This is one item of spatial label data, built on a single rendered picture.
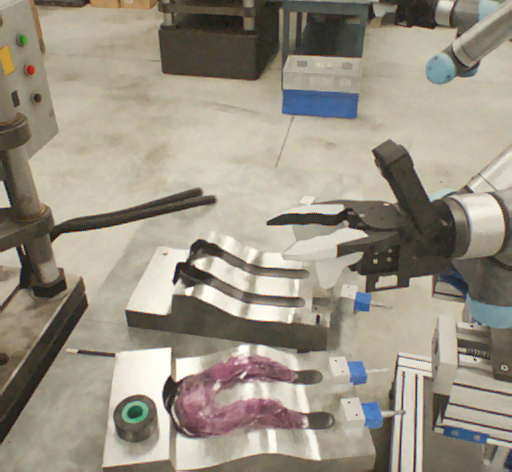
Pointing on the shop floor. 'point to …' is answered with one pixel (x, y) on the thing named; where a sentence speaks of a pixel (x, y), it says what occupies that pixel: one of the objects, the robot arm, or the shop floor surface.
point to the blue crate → (320, 103)
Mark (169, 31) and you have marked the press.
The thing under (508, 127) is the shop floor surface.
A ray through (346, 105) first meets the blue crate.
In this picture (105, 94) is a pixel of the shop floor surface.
